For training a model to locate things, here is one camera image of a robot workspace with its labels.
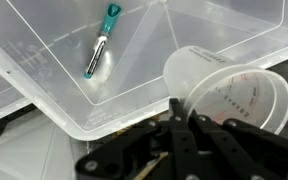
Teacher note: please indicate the clear plastic measuring cup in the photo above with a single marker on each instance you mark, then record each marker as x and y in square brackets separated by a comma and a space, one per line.
[224, 83]

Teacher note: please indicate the large clear bin lid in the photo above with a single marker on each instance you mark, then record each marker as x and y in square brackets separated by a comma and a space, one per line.
[150, 50]

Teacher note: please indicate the teal white marker pen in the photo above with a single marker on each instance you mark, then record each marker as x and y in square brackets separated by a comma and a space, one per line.
[100, 43]

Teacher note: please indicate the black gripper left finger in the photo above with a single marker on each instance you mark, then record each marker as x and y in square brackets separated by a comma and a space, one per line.
[180, 143]

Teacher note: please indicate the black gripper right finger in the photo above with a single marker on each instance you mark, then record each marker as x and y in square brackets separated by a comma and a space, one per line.
[244, 150]

